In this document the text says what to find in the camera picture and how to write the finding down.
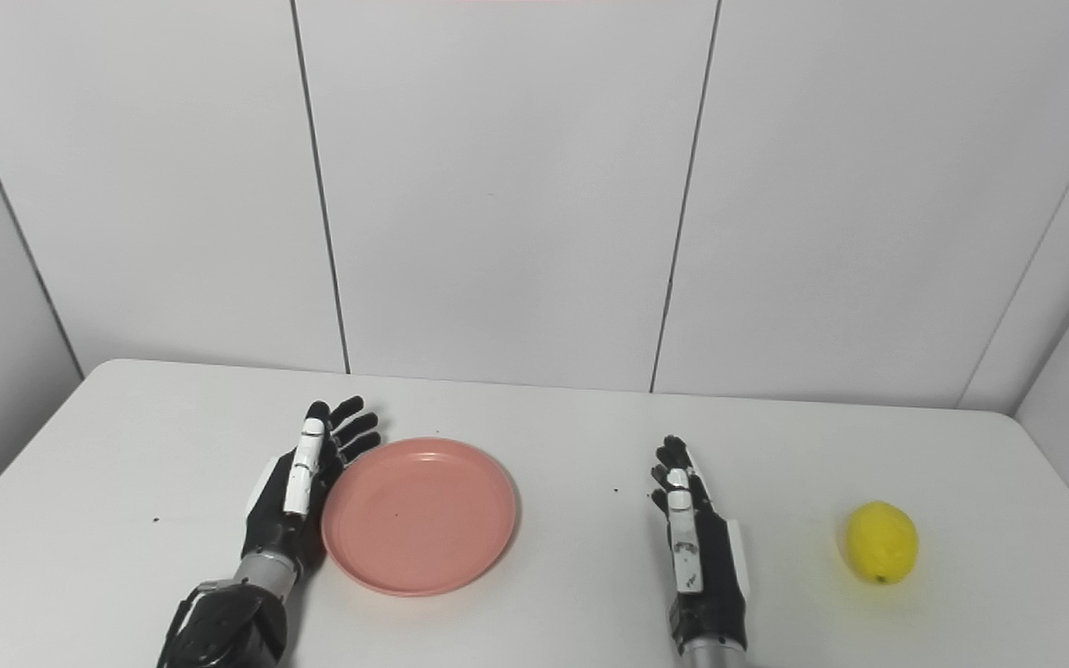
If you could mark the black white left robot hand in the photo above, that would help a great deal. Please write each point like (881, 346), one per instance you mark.
(275, 515)

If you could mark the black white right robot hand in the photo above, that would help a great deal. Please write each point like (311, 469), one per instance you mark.
(711, 575)

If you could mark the yellow lemon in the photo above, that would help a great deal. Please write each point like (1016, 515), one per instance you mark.
(882, 543)

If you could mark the pink round plate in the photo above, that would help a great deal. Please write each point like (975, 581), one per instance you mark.
(418, 515)

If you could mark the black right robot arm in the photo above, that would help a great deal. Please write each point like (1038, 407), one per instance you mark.
(713, 654)

